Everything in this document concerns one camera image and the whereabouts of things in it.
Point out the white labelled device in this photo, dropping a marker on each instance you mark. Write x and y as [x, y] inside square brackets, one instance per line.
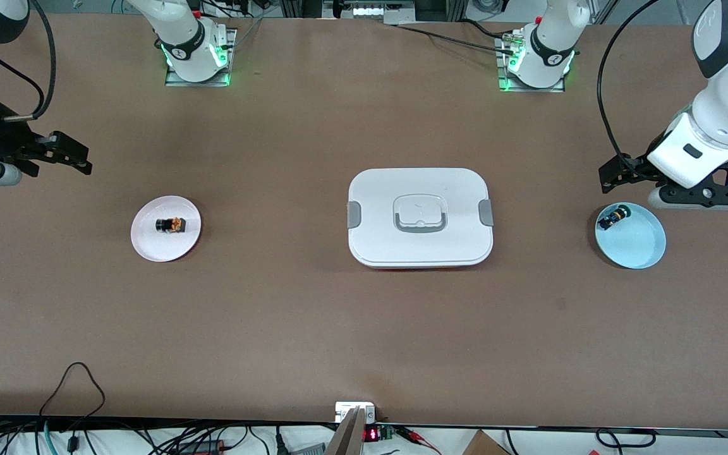
[376, 11]

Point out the pale pink round plate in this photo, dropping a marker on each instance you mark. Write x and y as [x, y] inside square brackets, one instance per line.
[165, 249]

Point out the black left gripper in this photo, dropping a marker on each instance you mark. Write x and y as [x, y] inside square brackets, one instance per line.
[630, 168]

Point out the orange push-button switch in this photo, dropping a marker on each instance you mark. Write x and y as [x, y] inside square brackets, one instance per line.
[171, 225]

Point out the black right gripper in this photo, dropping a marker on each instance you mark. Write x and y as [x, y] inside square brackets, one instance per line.
[5, 140]

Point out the circuit board red display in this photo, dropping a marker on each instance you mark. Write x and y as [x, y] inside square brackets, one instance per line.
[371, 435]

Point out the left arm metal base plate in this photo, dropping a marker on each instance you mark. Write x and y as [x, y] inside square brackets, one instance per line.
[503, 82]

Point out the green push-button switch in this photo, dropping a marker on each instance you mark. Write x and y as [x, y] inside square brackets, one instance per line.
[613, 217]

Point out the small white box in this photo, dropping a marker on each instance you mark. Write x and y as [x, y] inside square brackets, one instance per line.
[345, 411]

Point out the grey metal post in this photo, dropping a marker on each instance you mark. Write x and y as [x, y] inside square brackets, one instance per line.
[346, 439]

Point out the light blue round plate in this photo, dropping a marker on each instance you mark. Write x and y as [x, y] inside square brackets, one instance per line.
[636, 246]

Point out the red black clip leads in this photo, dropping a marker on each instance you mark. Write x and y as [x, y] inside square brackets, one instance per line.
[411, 433]

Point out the dark metal frame rack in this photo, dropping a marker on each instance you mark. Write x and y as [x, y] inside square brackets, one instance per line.
[301, 7]

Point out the white lidded plastic container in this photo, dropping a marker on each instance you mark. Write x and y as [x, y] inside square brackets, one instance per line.
[421, 246]

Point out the orange black device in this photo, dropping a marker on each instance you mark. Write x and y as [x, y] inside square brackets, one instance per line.
[203, 447]

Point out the brown cardboard piece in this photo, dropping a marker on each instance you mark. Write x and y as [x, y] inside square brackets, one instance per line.
[484, 445]

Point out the grey power strip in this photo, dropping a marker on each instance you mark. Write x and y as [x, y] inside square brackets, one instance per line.
[307, 450]

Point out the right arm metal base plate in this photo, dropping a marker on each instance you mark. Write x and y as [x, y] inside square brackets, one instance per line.
[228, 57]

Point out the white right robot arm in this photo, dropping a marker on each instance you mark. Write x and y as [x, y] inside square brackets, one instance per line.
[181, 31]

